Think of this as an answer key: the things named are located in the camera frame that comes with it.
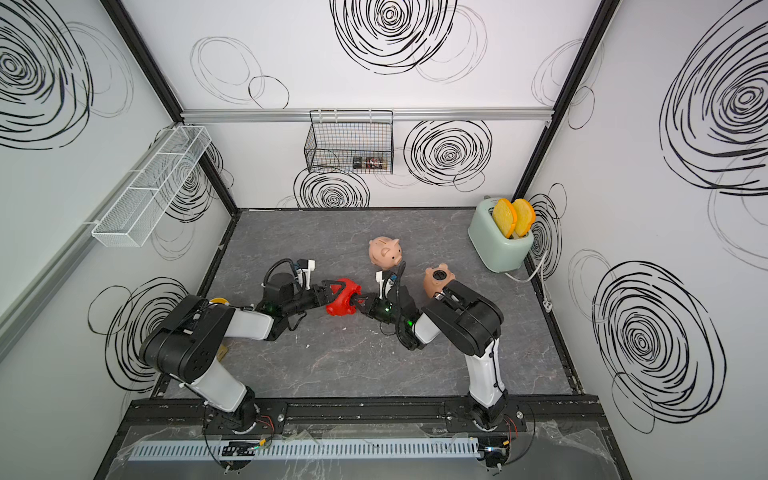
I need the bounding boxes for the yellow mug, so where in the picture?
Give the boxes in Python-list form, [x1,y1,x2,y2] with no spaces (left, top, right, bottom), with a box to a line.
[208,298,232,307]

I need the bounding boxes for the yellow toast slice right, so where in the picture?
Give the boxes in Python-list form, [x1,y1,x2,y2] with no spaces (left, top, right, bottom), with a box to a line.
[512,198,536,238]

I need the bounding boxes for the black corrugated left cable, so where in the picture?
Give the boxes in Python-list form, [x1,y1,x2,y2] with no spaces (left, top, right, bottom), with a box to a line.
[262,257,301,289]

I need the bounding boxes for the white wire wall shelf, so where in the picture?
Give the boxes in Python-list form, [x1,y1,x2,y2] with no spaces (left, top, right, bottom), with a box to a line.
[91,125,211,248]

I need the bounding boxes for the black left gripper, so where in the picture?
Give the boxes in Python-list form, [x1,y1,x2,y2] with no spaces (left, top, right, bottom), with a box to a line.
[283,283,346,320]

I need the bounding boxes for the small items in basket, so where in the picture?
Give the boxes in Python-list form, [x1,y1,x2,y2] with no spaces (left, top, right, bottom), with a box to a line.
[352,156,387,171]

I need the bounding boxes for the red piggy bank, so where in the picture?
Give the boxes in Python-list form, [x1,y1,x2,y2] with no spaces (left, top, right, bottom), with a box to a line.
[325,278,362,316]

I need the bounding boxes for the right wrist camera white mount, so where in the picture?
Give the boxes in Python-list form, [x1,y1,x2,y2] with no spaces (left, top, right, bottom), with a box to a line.
[375,270,398,300]

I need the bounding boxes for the black wire wall basket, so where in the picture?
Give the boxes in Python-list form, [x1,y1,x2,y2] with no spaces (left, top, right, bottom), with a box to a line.
[303,109,395,175]

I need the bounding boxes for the orange-tan piggy bank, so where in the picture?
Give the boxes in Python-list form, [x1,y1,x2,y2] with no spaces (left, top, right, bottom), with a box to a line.
[423,263,456,299]

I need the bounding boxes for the yellow toast slice left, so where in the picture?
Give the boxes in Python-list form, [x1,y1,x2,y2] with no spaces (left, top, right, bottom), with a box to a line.
[491,198,518,239]

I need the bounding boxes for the white slotted cable duct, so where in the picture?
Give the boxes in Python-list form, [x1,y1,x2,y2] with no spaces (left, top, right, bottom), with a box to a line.
[128,438,481,462]

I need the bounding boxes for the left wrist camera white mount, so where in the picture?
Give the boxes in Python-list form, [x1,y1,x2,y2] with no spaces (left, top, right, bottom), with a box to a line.
[296,259,315,290]

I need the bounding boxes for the mint green toaster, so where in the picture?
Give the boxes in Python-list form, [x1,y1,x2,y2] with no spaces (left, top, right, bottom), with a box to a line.
[468,197,534,273]

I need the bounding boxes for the yellow toast slice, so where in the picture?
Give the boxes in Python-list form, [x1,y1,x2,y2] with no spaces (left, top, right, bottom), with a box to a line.
[512,198,536,238]
[491,198,518,239]

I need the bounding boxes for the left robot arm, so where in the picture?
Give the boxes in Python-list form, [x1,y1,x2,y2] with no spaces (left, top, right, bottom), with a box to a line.
[139,274,345,434]

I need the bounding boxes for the white toaster power cable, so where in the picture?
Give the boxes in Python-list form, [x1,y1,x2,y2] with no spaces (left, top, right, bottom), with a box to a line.
[505,239,553,313]

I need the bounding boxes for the light pink piggy bank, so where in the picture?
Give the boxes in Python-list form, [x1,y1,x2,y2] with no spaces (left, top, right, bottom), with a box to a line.
[368,236,403,270]

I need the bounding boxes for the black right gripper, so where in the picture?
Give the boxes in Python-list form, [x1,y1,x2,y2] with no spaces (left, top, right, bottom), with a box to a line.
[351,294,407,332]

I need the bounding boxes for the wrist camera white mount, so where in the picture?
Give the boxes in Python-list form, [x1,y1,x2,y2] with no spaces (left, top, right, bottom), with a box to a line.
[296,259,315,290]
[375,270,398,300]

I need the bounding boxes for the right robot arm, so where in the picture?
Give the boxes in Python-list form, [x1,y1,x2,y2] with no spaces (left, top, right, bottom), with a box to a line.
[351,280,508,431]

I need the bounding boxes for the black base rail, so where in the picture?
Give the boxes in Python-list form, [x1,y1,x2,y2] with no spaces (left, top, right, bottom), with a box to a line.
[118,395,607,435]

